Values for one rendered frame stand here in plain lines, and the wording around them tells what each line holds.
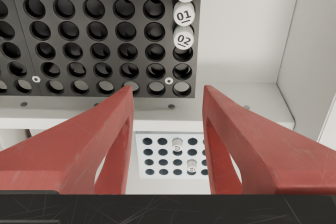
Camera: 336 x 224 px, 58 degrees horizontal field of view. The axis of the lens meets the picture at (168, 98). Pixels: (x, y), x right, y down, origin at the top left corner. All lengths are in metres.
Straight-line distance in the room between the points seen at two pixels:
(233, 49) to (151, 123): 0.10
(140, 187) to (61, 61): 0.34
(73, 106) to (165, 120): 0.08
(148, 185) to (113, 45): 0.34
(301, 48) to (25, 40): 0.20
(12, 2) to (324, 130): 0.21
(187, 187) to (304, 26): 0.34
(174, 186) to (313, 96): 0.33
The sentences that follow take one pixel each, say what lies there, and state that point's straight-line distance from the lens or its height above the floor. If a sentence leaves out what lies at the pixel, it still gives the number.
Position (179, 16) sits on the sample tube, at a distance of 0.18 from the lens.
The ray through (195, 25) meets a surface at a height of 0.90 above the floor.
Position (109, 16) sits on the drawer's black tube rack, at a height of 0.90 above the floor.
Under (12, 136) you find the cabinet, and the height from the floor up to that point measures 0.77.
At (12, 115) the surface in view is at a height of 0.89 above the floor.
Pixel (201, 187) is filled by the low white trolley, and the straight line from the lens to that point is 0.51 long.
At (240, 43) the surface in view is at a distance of 0.27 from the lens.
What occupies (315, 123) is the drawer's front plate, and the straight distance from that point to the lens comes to 0.23.
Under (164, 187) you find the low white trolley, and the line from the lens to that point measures 0.51.
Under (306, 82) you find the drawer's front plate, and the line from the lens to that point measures 0.24.
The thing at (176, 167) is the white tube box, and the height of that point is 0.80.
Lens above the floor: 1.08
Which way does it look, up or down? 55 degrees down
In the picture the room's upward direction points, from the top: 177 degrees counter-clockwise
